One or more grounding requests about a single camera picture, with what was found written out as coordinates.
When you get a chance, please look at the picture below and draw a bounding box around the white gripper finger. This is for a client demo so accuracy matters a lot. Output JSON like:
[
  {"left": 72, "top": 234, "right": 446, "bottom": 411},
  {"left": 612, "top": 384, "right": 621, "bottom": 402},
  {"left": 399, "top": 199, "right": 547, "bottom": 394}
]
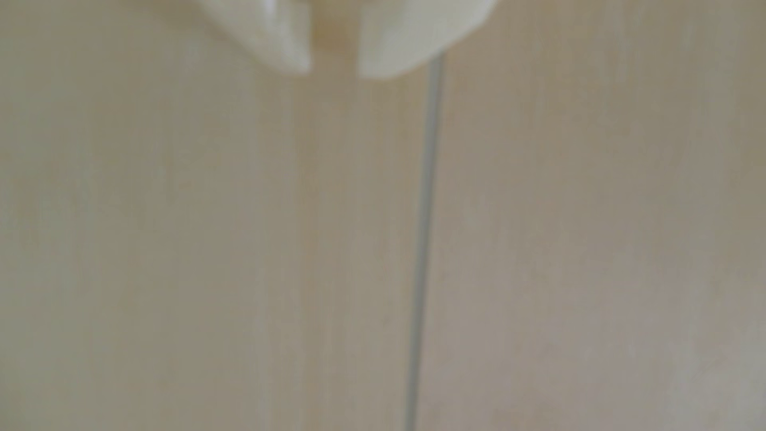
[
  {"left": 194, "top": 0, "right": 313, "bottom": 75},
  {"left": 357, "top": 0, "right": 499, "bottom": 80}
]

